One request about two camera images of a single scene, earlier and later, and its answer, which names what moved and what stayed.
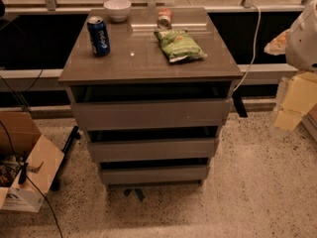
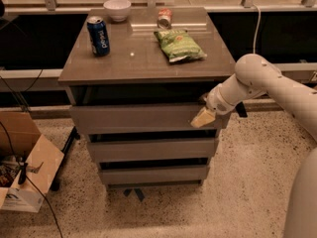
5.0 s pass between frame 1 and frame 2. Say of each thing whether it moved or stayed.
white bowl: stayed
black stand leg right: stayed
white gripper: moved
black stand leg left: stayed
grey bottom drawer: stayed
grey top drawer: moved
